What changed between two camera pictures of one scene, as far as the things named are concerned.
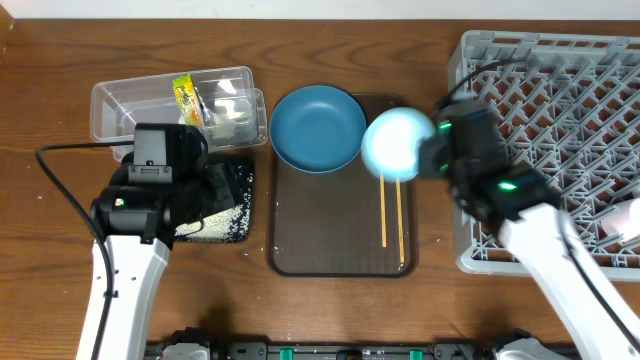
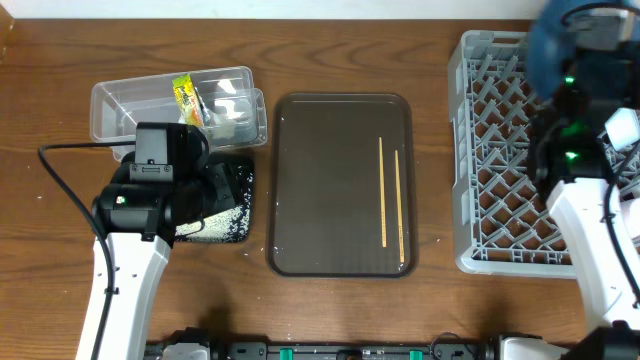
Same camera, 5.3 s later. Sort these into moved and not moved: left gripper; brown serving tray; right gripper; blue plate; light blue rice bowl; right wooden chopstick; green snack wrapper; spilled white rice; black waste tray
Moved: light blue rice bowl; right gripper; blue plate
Not moved: black waste tray; green snack wrapper; right wooden chopstick; spilled white rice; brown serving tray; left gripper
